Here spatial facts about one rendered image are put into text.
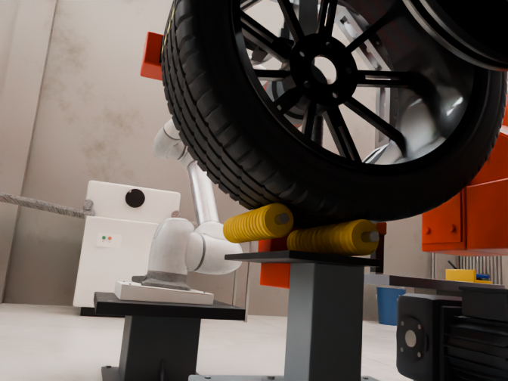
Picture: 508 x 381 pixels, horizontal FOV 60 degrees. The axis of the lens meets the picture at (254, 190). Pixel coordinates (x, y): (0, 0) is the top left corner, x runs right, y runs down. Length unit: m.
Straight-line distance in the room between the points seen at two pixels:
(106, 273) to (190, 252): 2.09
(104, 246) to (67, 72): 1.98
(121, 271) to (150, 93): 2.04
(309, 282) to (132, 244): 3.09
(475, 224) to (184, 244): 1.02
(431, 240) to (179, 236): 0.91
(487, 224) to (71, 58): 4.42
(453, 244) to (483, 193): 0.15
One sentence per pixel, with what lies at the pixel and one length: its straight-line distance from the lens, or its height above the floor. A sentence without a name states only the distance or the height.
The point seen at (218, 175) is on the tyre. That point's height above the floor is 0.59.
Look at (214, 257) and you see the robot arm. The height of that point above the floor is 0.48.
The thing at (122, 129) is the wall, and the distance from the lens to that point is 4.77.
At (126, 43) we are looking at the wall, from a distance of 5.12.
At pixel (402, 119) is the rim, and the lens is 1.09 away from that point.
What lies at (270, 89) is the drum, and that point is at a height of 0.84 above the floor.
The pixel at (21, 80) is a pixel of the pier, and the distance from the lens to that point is 4.81.
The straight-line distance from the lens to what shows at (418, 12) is 0.58.
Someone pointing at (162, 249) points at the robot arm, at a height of 0.49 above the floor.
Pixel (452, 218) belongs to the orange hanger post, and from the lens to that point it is 1.24.
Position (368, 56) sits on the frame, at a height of 0.99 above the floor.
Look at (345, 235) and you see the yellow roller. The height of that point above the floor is 0.49.
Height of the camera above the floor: 0.42
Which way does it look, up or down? 11 degrees up
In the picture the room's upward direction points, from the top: 5 degrees clockwise
